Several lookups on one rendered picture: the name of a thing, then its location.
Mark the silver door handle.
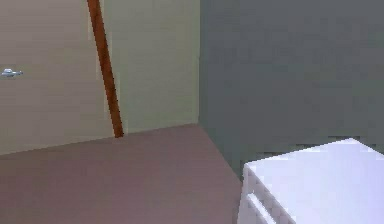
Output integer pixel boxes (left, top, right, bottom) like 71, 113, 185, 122
0, 68, 24, 79

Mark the white chest of drawers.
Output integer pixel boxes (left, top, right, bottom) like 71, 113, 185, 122
237, 137, 384, 224

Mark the beige room door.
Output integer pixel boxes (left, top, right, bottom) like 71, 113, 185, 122
0, 0, 125, 156

